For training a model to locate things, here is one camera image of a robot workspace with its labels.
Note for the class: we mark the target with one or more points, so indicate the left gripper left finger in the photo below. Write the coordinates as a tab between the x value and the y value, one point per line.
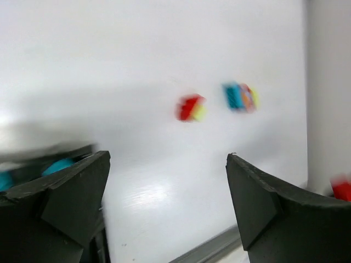
53	218

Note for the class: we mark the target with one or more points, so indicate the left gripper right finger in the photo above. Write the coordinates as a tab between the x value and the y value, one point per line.
281	222

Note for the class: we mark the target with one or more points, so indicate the small blue lego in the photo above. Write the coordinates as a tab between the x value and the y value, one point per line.
57	166

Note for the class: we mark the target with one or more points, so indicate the black compartment tray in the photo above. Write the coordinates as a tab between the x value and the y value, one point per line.
30	169

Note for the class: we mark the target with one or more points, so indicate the blue bunny lego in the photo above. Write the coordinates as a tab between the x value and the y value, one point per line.
6	180

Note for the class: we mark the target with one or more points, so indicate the small lime lego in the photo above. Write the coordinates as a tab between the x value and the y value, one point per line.
198	112

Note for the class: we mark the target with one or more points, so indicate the blue long lego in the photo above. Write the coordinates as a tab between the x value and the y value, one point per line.
232	92

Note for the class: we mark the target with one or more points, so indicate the red arch lego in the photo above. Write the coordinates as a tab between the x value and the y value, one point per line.
186	105

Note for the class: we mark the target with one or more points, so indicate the aluminium front rail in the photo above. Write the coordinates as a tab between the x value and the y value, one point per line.
213	249

